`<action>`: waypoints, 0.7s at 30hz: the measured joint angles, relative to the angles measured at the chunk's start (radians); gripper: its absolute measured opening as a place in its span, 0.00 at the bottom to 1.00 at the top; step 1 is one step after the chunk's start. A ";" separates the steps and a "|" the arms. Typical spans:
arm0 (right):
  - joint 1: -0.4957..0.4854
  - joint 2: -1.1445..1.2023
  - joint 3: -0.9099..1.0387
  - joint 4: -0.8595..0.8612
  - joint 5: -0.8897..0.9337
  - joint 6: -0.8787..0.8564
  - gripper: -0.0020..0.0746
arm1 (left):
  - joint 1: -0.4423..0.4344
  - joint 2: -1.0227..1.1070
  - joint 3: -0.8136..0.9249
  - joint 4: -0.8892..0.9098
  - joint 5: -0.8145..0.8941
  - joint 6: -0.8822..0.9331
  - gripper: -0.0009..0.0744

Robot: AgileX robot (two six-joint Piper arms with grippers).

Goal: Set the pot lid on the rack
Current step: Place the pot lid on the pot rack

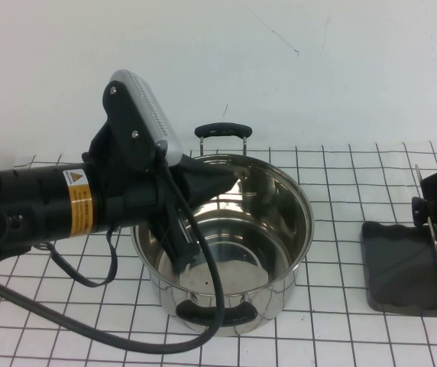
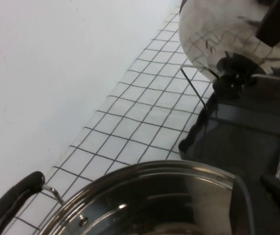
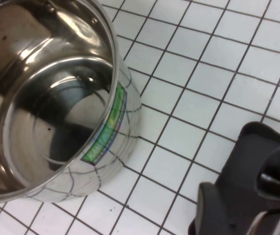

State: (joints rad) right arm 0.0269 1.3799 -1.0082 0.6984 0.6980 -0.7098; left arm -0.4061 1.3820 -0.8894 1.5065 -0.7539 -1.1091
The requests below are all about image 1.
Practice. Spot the white black-grid tablecloth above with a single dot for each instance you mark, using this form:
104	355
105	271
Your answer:
356	344

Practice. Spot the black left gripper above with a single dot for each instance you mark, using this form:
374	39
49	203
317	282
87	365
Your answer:
134	199

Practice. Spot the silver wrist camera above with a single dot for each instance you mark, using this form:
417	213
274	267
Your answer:
153	114

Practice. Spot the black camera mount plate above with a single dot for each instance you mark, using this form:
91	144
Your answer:
127	126

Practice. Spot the dark grey lid rack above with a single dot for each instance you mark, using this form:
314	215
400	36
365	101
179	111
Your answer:
394	260

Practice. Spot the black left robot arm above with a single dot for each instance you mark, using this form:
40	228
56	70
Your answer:
31	199

